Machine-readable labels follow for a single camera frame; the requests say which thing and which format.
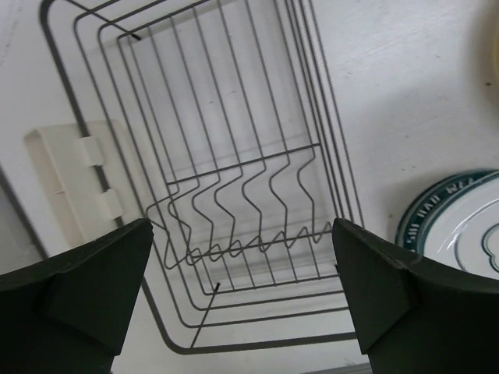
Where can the grey wire dish rack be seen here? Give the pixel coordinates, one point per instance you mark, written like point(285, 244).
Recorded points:
point(227, 130)

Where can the cream plastic cutlery holder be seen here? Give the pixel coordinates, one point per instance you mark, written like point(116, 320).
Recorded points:
point(86, 181)

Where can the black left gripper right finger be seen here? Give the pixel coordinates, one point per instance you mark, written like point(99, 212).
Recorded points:
point(412, 314)

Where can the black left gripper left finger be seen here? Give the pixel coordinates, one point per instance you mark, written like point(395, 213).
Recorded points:
point(71, 313)

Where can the white bowl green band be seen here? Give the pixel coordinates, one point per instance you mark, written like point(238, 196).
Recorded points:
point(428, 200)

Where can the cream white plate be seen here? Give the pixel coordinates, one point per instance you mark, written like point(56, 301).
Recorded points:
point(485, 48)

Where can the aluminium table rail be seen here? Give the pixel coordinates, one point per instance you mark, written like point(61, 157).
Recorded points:
point(349, 369)

